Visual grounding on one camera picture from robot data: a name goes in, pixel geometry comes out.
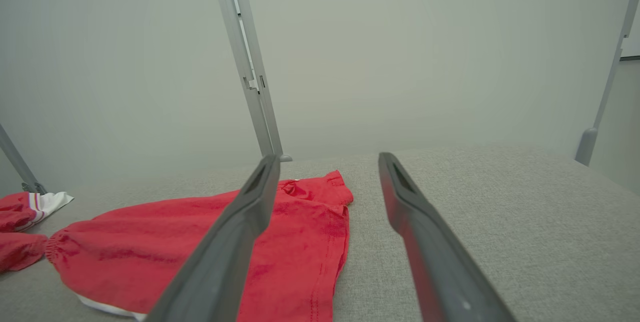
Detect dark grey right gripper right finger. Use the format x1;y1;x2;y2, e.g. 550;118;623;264
378;152;516;322

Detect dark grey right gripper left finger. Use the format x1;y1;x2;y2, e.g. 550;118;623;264
145;155;281;322

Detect red garment with white trim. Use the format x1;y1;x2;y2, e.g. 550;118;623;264
45;170;354;322

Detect red garment with gathered band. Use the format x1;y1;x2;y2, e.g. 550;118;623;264
0;191;75;274

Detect grey strut with screwed foot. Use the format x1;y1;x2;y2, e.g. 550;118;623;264
0;123;48;195

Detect grey post with cylinder base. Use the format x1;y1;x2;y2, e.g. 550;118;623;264
574;0;640;167

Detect grey slotted partition post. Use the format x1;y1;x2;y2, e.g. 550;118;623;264
209;0;293;163

